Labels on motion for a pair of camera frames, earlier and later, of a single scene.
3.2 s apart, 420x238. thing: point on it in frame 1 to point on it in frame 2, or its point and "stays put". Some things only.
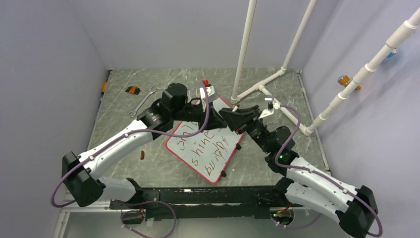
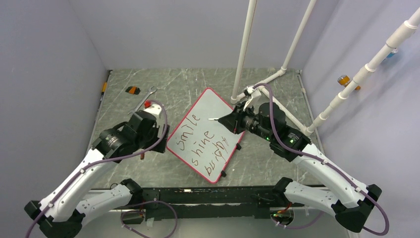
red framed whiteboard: x=210 y=153 stays put
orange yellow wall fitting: x=344 y=80 stays put
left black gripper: x=214 y=121 to x=154 y=130
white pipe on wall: x=401 y=34 stays put
